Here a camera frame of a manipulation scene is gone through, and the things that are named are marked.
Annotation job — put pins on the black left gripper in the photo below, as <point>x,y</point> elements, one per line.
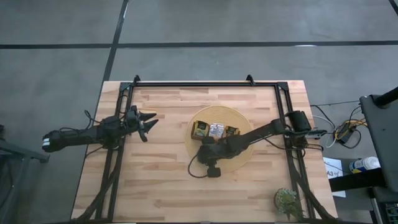
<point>135,123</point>

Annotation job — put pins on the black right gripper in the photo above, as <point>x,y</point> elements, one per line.
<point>211,152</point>

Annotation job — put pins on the white orange tea bag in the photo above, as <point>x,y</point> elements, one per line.
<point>216,130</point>

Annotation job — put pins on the brown wooden tea organizer box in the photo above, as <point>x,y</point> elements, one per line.
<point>192,130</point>

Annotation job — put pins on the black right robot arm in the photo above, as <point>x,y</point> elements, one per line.
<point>258,133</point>

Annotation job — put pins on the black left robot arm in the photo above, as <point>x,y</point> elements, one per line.
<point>77,137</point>

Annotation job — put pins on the round woven straw placemat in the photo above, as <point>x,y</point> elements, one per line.
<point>217,113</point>

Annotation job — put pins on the small green potted plant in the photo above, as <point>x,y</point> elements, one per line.
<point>286,202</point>

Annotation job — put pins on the white printed paper sheet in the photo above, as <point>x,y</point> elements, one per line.
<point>332,163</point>

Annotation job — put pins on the black shelf bar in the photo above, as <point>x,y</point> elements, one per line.
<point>357,180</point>

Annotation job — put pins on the white wipes canister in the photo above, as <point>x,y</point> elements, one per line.
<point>363,165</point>

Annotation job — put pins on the grey equipment stand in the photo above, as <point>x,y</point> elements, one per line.
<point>385,140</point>

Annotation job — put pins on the black round pole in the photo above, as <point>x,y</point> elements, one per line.
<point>387,98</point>

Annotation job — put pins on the dark electronic device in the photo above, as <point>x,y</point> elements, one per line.
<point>391,213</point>

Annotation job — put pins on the black metal table frame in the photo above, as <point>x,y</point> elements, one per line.
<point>202,84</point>

